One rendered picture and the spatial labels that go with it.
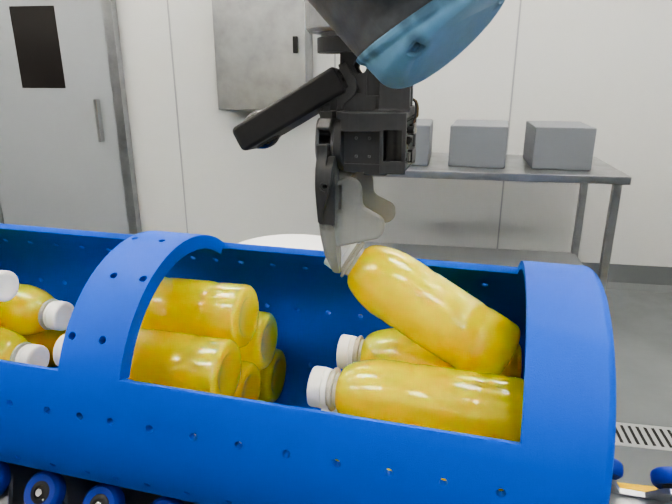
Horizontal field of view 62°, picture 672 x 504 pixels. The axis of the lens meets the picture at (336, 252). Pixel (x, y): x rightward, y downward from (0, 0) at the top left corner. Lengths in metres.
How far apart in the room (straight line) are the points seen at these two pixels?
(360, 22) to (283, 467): 0.35
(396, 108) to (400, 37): 0.19
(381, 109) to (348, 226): 0.11
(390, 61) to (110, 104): 4.17
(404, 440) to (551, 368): 0.12
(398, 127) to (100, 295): 0.32
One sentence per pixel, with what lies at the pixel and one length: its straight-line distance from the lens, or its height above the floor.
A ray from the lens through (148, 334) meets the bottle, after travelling 0.61.
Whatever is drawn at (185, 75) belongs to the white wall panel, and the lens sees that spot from 4.22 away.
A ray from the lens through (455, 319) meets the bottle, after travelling 0.53.
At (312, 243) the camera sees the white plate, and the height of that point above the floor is 1.04.
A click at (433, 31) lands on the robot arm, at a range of 0.32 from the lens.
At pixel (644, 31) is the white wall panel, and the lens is 4.02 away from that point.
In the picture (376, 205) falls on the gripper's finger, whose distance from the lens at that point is 0.56.
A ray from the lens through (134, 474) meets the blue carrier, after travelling 0.59.
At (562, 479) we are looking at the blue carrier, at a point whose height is 1.12.
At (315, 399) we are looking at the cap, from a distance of 0.54.
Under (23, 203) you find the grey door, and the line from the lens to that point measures 5.05.
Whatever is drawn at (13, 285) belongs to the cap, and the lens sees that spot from 0.80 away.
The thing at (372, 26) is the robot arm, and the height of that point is 1.43.
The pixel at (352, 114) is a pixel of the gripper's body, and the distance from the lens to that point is 0.49.
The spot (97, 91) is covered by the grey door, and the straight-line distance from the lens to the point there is 4.50.
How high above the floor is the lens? 1.40
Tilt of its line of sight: 18 degrees down
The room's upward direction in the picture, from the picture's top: straight up
